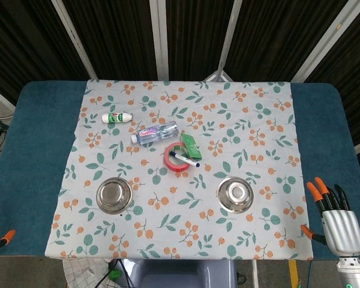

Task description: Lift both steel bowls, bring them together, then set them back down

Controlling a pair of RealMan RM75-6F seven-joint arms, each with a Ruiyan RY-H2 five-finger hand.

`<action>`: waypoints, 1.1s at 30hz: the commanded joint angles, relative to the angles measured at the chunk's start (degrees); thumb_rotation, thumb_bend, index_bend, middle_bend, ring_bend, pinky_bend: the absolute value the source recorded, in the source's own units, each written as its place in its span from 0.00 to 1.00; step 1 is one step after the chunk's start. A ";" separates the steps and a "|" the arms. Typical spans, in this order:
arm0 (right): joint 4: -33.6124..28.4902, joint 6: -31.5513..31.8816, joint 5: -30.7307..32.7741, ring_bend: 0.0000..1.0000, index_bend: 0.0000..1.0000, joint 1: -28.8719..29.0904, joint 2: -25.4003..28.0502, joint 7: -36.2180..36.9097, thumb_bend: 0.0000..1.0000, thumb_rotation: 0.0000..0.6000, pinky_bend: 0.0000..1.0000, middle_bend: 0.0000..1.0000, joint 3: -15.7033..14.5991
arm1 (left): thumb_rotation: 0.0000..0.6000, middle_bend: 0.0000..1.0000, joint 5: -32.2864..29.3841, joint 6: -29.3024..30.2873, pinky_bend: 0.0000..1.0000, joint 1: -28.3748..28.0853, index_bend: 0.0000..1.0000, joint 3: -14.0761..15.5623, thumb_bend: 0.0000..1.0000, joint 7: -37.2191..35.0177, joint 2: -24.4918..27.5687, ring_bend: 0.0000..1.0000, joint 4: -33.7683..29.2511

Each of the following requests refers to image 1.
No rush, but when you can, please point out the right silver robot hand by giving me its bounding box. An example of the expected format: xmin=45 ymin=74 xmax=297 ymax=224
xmin=300 ymin=176 xmax=360 ymax=257

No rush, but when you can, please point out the metal bowl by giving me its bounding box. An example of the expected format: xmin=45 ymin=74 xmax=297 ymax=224
xmin=217 ymin=176 xmax=255 ymax=214
xmin=95 ymin=176 xmax=134 ymax=215

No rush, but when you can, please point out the teal blue table cover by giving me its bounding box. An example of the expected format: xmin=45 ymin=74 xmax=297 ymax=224
xmin=0 ymin=80 xmax=360 ymax=260

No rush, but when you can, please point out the small white green bottle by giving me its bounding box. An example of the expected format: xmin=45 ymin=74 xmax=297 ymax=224
xmin=101 ymin=112 xmax=134 ymax=124

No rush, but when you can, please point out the floral white tablecloth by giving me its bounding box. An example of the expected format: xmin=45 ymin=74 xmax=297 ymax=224
xmin=45 ymin=79 xmax=314 ymax=260

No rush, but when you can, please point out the blue-grey robot torso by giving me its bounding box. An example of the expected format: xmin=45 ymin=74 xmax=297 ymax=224
xmin=124 ymin=259 xmax=238 ymax=288

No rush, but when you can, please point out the green packet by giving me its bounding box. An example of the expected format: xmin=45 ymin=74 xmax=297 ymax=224
xmin=181 ymin=133 xmax=203 ymax=160

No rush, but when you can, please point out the white marker blue cap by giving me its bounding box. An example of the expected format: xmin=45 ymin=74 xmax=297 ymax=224
xmin=169 ymin=151 xmax=202 ymax=168

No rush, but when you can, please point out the clear plastic water bottle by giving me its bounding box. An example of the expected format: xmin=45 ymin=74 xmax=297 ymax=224
xmin=131 ymin=121 xmax=180 ymax=145

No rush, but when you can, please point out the red tape roll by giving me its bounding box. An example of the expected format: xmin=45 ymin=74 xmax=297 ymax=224
xmin=163 ymin=142 xmax=192 ymax=172

